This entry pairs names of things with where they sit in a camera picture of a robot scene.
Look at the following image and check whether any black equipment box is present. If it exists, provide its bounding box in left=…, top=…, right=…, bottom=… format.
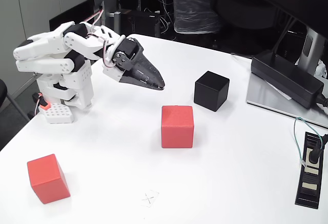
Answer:
left=120, top=8, right=161, bottom=37

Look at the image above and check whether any black block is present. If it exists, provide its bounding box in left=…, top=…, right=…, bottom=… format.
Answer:
left=194, top=70, right=230, bottom=112

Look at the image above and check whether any black power plug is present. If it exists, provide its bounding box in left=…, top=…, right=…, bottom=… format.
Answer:
left=307, top=133, right=328, bottom=165

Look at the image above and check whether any black office chair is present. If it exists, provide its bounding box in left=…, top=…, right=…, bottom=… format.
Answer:
left=0, top=78, right=31, bottom=122

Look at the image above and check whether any white paper sheet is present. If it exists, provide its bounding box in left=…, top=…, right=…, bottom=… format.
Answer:
left=266, top=80, right=293, bottom=100

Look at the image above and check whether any white perforated table clamp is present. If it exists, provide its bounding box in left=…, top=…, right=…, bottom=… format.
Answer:
left=42, top=103, right=75, bottom=125

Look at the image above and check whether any silver monitor stand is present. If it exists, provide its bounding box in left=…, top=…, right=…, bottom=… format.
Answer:
left=246, top=26, right=328, bottom=129

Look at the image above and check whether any clear tape with X mark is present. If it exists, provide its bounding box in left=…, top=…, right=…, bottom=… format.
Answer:
left=138, top=189, right=160, bottom=208

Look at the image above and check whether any black power adapter brick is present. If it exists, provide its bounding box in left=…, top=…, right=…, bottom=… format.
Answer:
left=250, top=51, right=325, bottom=109

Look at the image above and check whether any red block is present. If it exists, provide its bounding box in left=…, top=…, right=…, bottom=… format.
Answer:
left=27, top=153, right=71, bottom=205
left=161, top=105, right=195, bottom=149

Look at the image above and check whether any white plastic bag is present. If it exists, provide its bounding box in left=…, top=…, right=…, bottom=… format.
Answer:
left=314, top=59, right=328, bottom=78

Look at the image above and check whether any orange cable connector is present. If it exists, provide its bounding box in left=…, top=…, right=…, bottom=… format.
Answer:
left=32, top=92, right=51, bottom=111

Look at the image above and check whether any silver post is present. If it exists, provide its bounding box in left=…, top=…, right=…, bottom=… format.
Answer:
left=109, top=11, right=121, bottom=36

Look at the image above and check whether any plastic-wrapped black equipment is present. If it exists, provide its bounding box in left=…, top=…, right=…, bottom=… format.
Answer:
left=170, top=0, right=222, bottom=34

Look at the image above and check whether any black power strip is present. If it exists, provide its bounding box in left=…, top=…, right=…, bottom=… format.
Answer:
left=294, top=131, right=324, bottom=209

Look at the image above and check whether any green cable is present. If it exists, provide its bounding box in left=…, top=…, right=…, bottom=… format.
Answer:
left=293, top=116, right=323, bottom=168

